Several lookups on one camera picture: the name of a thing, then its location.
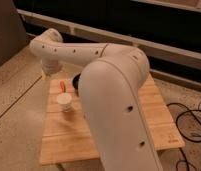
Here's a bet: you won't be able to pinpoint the wooden board table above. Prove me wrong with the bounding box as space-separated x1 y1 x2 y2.
40 76 185 165

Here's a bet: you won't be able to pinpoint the white paper cup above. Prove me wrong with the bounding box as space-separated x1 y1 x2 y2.
56 93 72 112

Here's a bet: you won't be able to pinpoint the dark blue bowl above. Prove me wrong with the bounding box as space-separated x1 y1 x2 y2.
72 74 81 96

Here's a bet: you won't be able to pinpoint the black cables on floor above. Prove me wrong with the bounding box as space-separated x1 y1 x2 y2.
165 97 201 171

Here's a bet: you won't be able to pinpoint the white window sill rail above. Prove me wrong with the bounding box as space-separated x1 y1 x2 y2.
17 9 201 70

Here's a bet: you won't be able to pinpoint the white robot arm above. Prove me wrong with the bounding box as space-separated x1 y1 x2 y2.
30 28 163 171

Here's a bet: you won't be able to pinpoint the grey cabinet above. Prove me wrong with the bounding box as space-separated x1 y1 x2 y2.
0 0 29 66

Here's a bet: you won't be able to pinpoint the orange marker pen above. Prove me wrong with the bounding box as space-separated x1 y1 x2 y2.
60 81 66 93

